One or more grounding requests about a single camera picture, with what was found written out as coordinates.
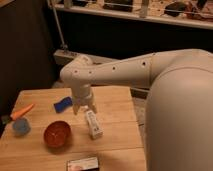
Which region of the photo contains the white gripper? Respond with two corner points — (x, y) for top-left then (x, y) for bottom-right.
(72, 84), (97, 115)

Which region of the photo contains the blue ceramic cup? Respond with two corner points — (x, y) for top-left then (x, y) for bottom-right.
(12, 118), (30, 136)

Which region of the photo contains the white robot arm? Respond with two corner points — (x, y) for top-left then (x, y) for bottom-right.
(60, 49), (213, 171)

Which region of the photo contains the red ceramic bowl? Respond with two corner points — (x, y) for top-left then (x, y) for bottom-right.
(43, 121), (72, 148)

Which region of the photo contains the blue sponge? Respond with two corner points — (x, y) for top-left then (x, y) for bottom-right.
(54, 97), (73, 113)

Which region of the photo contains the white tube package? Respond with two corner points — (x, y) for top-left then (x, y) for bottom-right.
(84, 107), (103, 140)

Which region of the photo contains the small printed box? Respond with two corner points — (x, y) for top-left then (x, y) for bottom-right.
(67, 157), (99, 171)

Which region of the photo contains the metal stand pole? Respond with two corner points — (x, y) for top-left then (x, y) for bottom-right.
(50, 0), (68, 51)

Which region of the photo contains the orange toy carrot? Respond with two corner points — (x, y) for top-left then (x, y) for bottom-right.
(10, 104), (34, 121)

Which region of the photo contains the white baseboard rail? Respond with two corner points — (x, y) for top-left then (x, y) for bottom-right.
(53, 49), (118, 66)

